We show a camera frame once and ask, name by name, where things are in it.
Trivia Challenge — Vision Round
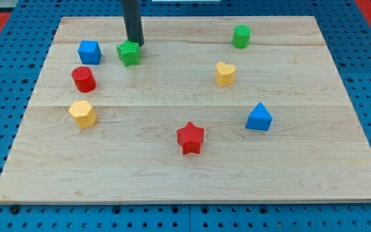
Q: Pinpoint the light wooden board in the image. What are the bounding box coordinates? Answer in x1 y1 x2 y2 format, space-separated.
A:
0 16 371 205

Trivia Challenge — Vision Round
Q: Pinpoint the green star block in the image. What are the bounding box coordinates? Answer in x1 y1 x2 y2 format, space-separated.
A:
117 40 141 67

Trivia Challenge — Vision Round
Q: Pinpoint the red cylinder block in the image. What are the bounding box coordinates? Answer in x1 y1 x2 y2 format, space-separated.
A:
71 66 97 93

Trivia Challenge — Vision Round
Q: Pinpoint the blue triangle block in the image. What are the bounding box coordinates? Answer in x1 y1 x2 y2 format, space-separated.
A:
245 102 273 131

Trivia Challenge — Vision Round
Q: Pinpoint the red star block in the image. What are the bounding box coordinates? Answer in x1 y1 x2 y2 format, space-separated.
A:
176 122 205 155

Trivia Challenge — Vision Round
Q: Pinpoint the green cylinder block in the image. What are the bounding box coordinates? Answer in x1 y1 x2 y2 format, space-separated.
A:
232 24 251 48

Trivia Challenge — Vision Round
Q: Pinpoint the blue cube block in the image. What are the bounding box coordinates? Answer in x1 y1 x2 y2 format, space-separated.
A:
77 40 102 65

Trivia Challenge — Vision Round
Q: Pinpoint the yellow heart block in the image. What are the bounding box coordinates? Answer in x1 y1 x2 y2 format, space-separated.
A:
215 62 236 87

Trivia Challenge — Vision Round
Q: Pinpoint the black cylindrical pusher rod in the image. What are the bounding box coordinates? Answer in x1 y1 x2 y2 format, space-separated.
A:
120 0 144 47

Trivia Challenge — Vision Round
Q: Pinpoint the yellow hexagon block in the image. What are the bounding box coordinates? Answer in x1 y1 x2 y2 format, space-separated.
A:
68 101 97 129

